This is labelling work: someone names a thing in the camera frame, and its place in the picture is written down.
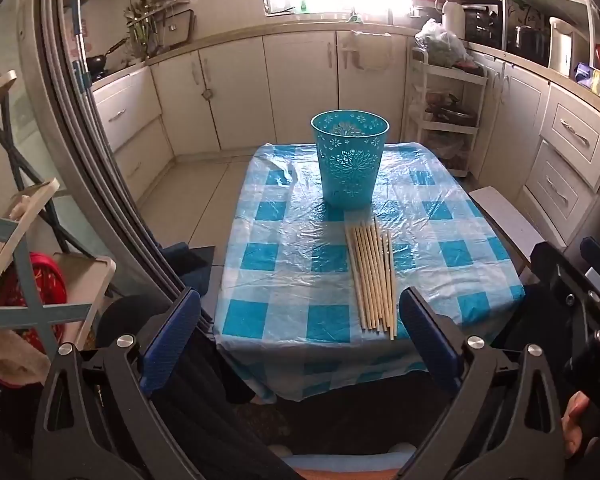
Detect black cooking pot with handle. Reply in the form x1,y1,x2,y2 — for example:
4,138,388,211
84,37,131,75

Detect white rolling storage cart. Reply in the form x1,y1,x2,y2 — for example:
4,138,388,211
407,47,489,179

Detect black countertop oven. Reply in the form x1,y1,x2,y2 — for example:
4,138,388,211
461,0,504,52

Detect white hanging plastic bag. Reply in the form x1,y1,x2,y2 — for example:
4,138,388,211
339,29,397,72

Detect teal perforated plastic basket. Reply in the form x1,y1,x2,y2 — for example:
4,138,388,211
310,109,391,211

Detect dark steel pot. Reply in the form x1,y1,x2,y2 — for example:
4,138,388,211
511,24,551,67

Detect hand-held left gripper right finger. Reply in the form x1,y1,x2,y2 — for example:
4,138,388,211
399,287,566,480

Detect silver white cylindrical appliance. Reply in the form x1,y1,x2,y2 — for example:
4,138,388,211
548,16,574,77

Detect person's dark trousers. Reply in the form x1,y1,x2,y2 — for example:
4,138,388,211
152,305,301,480

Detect mop with blue orange handle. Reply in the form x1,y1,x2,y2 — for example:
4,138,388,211
70,0,95,97

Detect person's right hand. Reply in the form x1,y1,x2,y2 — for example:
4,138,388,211
560,391,595,459

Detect white low stool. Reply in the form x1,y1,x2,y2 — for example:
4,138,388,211
467,186,547,262

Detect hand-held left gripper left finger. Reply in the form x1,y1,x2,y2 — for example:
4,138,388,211
32,287,203,480

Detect crumpled plastic bag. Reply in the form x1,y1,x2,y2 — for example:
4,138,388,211
414,18,469,68

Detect beige plastic stool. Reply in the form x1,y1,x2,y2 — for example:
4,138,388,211
51,251,118,352

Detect red plastic basket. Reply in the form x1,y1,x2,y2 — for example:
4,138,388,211
0,251,67,343

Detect blue and yellow packets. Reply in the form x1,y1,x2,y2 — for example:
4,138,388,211
574,61,600,102

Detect blue checked plastic tablecloth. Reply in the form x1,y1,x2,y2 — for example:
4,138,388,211
212,142,527,405

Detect white thermos jug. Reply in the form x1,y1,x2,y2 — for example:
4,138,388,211
441,0,467,39

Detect wall utensil rack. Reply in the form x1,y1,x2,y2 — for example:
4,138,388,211
124,0,197,59

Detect row of wooden chopsticks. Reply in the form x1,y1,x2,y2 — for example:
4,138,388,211
344,216,398,341

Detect grey folding rack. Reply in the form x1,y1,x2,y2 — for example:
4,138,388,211
0,212,99,335

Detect cream kitchen base cabinets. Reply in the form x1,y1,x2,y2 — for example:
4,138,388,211
90,27,600,243

